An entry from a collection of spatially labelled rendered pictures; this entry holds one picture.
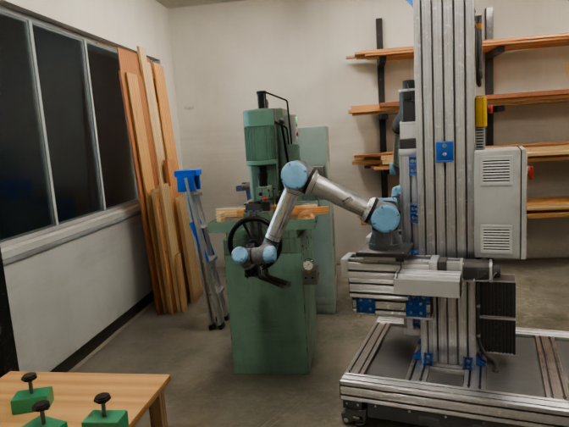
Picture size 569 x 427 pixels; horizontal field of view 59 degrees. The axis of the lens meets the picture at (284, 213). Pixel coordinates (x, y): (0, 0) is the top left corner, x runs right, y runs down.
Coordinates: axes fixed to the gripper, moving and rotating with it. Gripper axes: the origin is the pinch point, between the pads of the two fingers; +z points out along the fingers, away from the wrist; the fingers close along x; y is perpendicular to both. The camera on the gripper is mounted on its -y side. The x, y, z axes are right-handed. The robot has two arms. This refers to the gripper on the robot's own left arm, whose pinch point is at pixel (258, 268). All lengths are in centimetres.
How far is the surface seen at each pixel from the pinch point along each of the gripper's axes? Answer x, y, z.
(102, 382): -40, 55, -71
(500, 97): 176, -170, 155
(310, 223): 26.1, -25.8, 13.4
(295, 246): 16.1, -15.5, 18.9
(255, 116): 3, -83, -10
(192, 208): -64, -65, 67
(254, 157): -1, -64, 1
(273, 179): 4, -59, 23
